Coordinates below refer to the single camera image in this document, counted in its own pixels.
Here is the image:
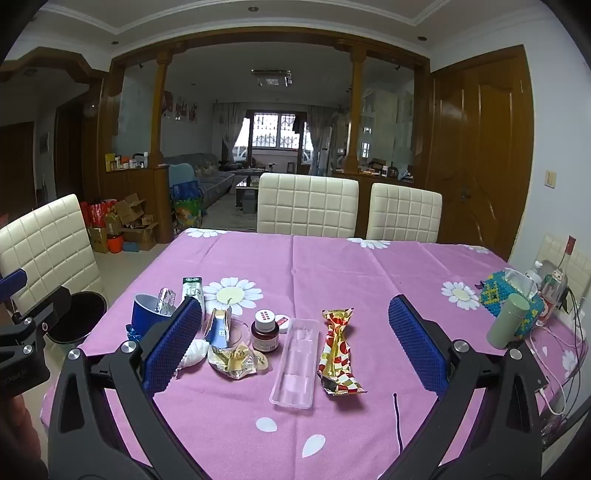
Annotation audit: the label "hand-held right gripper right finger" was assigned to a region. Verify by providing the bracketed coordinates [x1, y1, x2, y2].
[388, 294, 550, 480]

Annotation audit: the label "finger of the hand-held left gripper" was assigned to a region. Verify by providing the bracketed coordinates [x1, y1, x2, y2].
[0, 268, 27, 301]
[11, 286, 73, 333]

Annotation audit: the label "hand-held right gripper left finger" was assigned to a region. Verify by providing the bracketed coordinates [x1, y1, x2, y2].
[47, 295, 206, 480]

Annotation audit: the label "white tissue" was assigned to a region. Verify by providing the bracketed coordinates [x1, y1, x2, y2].
[178, 337, 211, 370]

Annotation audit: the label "black round trash bin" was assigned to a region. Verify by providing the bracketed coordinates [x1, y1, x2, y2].
[46, 291, 108, 344]

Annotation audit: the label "blue paper cup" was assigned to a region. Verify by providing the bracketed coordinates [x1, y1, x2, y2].
[130, 294, 178, 342]

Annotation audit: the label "clear crinkled plastic wrapper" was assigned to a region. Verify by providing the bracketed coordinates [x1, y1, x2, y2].
[154, 287, 179, 319]

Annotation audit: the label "white snack wrapper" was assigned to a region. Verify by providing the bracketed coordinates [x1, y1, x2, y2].
[203, 307, 233, 349]

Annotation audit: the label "yellow wrapper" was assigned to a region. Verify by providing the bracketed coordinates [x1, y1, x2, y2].
[208, 344, 271, 380]

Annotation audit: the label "red gold foil wrapper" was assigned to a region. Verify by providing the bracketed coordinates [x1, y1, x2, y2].
[316, 308, 368, 397]

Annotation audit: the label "brown medicine bottle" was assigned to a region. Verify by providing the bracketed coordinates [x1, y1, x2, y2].
[250, 308, 279, 354]

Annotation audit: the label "clear plastic tray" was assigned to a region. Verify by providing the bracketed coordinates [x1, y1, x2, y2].
[269, 318, 320, 409]

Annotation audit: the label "person's left hand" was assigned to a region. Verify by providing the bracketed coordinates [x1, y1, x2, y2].
[0, 393, 47, 467]

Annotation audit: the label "cream tufted dining chair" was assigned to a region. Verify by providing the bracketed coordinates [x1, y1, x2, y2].
[257, 173, 360, 238]
[536, 233, 591, 315]
[0, 194, 100, 319]
[366, 183, 443, 243]

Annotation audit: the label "green thermos flask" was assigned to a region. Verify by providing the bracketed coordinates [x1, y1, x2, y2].
[486, 293, 531, 350]

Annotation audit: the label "beaded tissue box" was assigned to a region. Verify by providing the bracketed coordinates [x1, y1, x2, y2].
[478, 268, 543, 326]

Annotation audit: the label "red shopping bags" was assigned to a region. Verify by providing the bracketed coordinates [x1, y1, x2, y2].
[81, 199, 116, 229]

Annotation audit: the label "pile of cardboard boxes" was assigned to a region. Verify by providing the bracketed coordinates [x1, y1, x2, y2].
[88, 194, 160, 252]

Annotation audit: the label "pink floral tablecloth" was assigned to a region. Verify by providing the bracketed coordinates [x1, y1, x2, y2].
[39, 227, 589, 480]

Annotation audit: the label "colourful printed bag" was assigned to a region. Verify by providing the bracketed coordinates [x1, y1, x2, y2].
[171, 182, 204, 229]

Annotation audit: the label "glass bottle red cap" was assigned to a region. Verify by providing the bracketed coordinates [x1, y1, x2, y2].
[540, 235, 578, 324]

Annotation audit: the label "wooden partition cabinet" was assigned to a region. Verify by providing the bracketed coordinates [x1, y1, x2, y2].
[104, 166, 172, 241]

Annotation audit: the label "dark coffee table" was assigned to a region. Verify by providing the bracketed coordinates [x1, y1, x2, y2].
[235, 178, 260, 213]

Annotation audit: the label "grey sofa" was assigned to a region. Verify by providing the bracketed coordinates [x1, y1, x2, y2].
[164, 153, 236, 208]

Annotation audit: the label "wooden door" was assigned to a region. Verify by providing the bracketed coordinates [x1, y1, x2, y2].
[425, 45, 536, 259]

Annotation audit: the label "barred window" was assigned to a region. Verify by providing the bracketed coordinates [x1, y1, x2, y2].
[249, 111, 301, 151]

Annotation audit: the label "ceiling lamp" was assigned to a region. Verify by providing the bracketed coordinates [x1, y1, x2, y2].
[252, 69, 293, 88]

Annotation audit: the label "thin black cable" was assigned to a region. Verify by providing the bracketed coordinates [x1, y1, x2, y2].
[392, 393, 403, 450]

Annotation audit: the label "white charging cable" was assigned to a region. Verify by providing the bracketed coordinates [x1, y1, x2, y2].
[529, 323, 570, 415]

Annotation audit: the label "red wall pictures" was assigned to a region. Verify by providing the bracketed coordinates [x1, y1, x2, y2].
[161, 90, 198, 123]

